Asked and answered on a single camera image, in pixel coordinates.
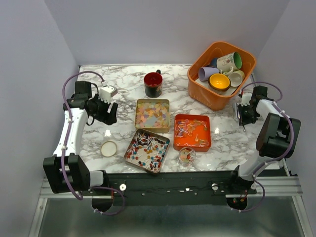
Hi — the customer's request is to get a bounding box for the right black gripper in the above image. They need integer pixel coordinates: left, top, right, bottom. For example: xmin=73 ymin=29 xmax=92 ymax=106
xmin=237 ymin=103 xmax=258 ymax=126

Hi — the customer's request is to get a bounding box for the silver metal scoop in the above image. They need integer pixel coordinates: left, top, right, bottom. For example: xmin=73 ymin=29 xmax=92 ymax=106
xmin=233 ymin=103 xmax=240 ymax=122

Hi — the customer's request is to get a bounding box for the gold tin of jelly candies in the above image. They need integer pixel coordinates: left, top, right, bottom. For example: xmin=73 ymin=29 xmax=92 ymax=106
xmin=134 ymin=99 xmax=170 ymax=133

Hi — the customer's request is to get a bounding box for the gold tin of lollipops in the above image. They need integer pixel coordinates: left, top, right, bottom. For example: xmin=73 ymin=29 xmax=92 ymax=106
xmin=123 ymin=128 xmax=170 ymax=174

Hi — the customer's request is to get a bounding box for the orange tray of candies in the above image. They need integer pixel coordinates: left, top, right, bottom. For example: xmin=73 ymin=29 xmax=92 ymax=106
xmin=173 ymin=114 xmax=211 ymax=152

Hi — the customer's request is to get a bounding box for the clear glass jar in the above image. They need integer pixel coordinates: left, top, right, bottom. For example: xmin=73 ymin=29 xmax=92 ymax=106
xmin=178 ymin=147 xmax=196 ymax=168

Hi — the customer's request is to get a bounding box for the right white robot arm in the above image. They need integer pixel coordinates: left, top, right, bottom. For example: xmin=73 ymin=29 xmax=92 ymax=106
xmin=227 ymin=85 xmax=301 ymax=194

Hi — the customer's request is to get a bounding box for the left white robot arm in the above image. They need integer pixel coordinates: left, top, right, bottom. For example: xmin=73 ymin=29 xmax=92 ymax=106
xmin=43 ymin=81 xmax=118 ymax=195

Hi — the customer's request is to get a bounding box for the cream cup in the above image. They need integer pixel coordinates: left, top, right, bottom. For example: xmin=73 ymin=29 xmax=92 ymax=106
xmin=228 ymin=70 xmax=245 ymax=87

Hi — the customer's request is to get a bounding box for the yellow and brown bowl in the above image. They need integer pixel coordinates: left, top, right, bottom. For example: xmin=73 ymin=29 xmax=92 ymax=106
xmin=208 ymin=73 xmax=231 ymax=91

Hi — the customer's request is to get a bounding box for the orange plastic bin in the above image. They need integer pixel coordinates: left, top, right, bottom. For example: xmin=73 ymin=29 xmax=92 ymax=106
xmin=187 ymin=41 xmax=256 ymax=111

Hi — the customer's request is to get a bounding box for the floral white mug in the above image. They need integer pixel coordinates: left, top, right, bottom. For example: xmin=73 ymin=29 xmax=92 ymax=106
xmin=216 ymin=52 xmax=242 ymax=75

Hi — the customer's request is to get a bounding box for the red and black mug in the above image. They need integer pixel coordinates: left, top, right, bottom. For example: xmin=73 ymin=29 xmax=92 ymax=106
xmin=144 ymin=70 xmax=162 ymax=98

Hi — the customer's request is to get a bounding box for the lavender cup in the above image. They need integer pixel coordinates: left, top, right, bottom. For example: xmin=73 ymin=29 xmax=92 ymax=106
xmin=198 ymin=67 xmax=219 ymax=81

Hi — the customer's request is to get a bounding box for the blue cup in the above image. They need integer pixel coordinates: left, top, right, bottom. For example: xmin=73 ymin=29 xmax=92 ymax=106
xmin=209 ymin=58 xmax=218 ymax=68

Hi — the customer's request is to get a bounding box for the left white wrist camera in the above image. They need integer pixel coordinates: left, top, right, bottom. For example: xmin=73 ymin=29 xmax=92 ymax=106
xmin=99 ymin=85 xmax=118 ymax=103

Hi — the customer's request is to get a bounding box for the aluminium frame rail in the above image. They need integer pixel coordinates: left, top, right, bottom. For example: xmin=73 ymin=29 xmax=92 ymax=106
xmin=29 ymin=176 xmax=313 ymax=237

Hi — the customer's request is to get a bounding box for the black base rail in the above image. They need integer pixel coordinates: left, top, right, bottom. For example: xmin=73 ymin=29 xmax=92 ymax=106
xmin=84 ymin=171 xmax=256 ymax=206

